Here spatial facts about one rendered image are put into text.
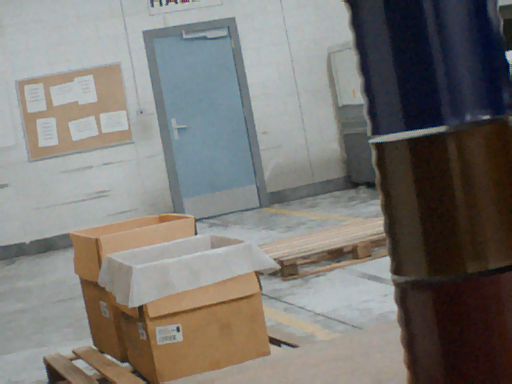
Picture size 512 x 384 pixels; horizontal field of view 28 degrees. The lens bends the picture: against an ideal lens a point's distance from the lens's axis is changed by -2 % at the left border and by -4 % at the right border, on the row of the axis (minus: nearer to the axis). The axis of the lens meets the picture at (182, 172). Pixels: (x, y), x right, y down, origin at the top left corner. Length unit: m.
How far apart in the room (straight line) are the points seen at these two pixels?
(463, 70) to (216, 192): 11.44
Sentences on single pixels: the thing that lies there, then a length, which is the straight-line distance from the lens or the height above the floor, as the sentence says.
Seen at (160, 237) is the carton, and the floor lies 0.66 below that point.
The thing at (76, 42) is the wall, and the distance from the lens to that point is 11.42.
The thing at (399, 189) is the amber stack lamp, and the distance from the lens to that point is 0.25.
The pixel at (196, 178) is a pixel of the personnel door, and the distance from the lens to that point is 11.61.
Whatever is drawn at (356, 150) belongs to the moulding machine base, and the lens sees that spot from 11.83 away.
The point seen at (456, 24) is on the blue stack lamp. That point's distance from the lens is 0.24.
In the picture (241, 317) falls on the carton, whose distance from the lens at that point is 4.08.
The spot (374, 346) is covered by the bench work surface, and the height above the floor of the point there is 0.90.
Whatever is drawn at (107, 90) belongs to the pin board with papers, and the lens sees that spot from 11.42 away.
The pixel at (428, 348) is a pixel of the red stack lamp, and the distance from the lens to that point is 0.25.
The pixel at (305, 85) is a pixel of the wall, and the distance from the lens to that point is 12.08.
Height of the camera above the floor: 1.17
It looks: 3 degrees down
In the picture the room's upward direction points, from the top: 10 degrees counter-clockwise
